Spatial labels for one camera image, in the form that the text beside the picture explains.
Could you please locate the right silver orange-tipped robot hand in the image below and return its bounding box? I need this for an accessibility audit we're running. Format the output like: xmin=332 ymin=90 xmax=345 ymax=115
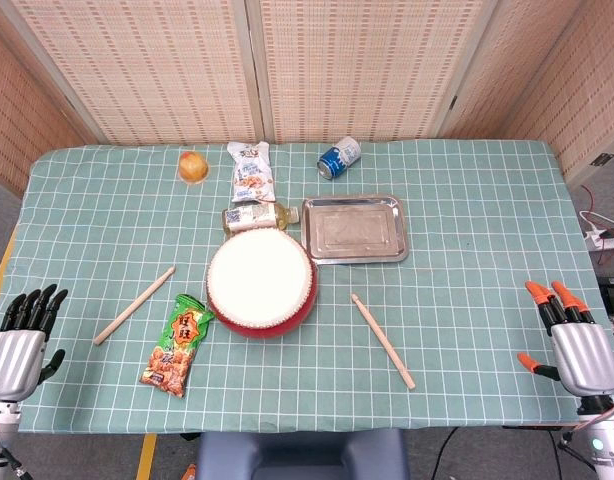
xmin=516 ymin=280 xmax=614 ymax=399

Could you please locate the left silver black-fingered robot hand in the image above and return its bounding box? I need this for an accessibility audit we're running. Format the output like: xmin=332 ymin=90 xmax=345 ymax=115
xmin=0 ymin=283 xmax=69 ymax=402

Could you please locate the wooden drumstick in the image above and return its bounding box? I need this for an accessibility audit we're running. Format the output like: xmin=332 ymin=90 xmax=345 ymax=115
xmin=92 ymin=266 xmax=177 ymax=347
xmin=350 ymin=293 xmax=417 ymax=391

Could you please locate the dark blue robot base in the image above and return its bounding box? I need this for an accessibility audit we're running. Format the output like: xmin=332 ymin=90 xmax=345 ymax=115
xmin=196 ymin=428 xmax=411 ymax=480

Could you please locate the green checkered tablecloth table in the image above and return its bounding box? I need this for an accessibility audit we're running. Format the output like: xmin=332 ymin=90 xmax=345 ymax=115
xmin=0 ymin=138 xmax=614 ymax=435

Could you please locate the red drum white skin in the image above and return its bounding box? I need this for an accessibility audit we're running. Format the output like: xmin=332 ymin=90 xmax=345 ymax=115
xmin=205 ymin=229 xmax=319 ymax=340

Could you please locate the stainless steel tray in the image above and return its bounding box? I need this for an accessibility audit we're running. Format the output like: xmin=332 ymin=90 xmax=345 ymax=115
xmin=300 ymin=194 xmax=410 ymax=266

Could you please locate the white power strip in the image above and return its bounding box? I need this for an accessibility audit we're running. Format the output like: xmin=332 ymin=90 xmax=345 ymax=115
xmin=584 ymin=227 xmax=614 ymax=252

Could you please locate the green snack bag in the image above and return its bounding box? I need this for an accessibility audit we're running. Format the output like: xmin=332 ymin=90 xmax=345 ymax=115
xmin=139 ymin=293 xmax=216 ymax=400

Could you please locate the bamboo folding screen panel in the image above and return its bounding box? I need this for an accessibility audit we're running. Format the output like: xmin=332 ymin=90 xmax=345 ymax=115
xmin=244 ymin=0 xmax=501 ymax=144
xmin=436 ymin=0 xmax=588 ymax=141
xmin=0 ymin=22 xmax=101 ymax=199
xmin=0 ymin=0 xmax=266 ymax=147
xmin=506 ymin=0 xmax=614 ymax=186

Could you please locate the orange jelly cup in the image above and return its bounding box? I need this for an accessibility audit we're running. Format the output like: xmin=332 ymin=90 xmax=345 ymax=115
xmin=177 ymin=150 xmax=210 ymax=186

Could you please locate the yellow drink bottle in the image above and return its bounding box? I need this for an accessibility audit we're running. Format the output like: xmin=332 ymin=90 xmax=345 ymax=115
xmin=221 ymin=201 xmax=301 ymax=236

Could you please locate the white snack bag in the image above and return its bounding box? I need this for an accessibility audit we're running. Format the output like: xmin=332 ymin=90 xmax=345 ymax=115
xmin=226 ymin=141 xmax=277 ymax=204

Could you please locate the blue white soda can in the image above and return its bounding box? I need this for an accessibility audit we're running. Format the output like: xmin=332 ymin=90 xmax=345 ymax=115
xmin=317 ymin=136 xmax=363 ymax=180

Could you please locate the red cable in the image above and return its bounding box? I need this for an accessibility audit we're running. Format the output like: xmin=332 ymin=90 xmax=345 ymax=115
xmin=580 ymin=184 xmax=614 ymax=227

